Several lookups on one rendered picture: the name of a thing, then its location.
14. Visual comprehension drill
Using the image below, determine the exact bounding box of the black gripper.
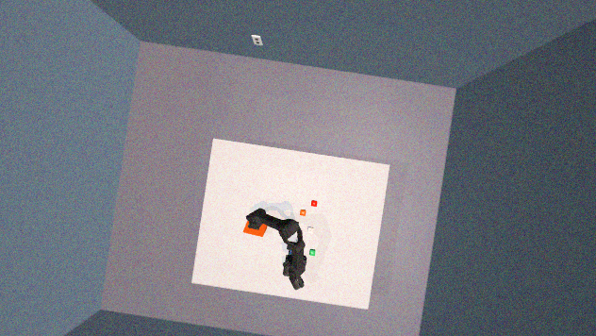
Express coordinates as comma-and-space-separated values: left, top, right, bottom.
283, 241, 295, 277

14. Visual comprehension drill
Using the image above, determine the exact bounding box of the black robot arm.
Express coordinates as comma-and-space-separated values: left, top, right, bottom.
246, 208, 306, 291

